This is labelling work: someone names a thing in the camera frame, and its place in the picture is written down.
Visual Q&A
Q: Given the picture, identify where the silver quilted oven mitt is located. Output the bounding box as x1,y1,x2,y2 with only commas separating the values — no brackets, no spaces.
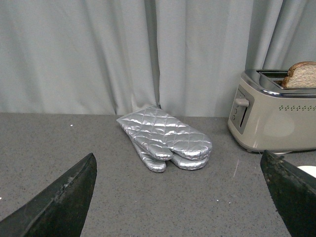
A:
131,141,209,173
117,106,212,161

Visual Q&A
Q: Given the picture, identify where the lower silver quilted oven mitt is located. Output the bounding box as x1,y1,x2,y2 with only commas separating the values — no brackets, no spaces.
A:
131,141,209,173

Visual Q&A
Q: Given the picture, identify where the white round plate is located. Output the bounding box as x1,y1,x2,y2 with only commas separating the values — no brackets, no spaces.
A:
298,165,316,178

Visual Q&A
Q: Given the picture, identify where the beige two-slot toaster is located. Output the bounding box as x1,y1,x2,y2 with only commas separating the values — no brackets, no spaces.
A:
228,69,316,153

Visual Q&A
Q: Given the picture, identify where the slice of brown bread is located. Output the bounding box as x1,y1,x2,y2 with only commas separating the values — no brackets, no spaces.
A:
281,61,316,88

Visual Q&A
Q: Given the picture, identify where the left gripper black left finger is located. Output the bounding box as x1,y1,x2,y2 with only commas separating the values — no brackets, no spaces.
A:
0,153,97,237

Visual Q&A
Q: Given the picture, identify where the grey curtain backdrop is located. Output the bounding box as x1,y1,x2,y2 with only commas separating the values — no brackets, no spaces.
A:
0,0,316,117

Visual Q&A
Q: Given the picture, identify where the upper silver quilted oven mitt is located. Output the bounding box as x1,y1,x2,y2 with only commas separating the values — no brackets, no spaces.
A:
117,106,212,161

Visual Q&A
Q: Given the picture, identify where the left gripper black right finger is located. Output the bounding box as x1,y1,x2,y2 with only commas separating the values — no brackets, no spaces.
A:
260,150,316,237

